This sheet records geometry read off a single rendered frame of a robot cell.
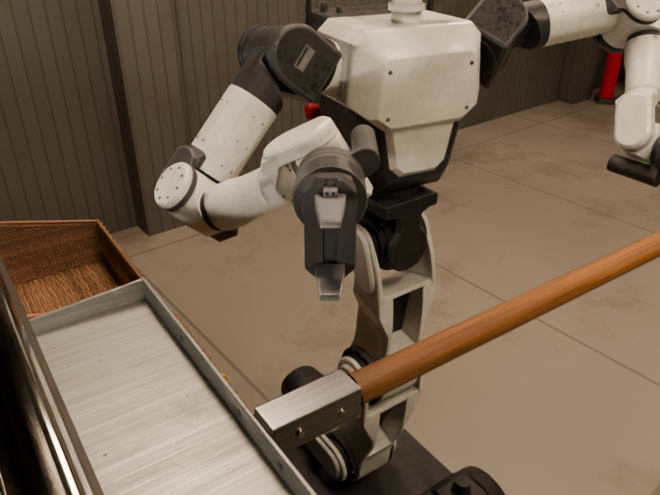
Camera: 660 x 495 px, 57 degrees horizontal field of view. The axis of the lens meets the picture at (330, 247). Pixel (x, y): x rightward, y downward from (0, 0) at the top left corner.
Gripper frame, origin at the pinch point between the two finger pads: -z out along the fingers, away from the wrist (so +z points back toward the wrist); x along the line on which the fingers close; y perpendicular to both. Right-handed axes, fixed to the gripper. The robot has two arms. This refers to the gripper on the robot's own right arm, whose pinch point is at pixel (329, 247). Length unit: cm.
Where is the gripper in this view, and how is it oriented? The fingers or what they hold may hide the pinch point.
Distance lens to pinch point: 61.7
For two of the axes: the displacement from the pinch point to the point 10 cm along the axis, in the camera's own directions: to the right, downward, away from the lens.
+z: 0.0, -4.9, 8.7
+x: 0.0, -8.7, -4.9
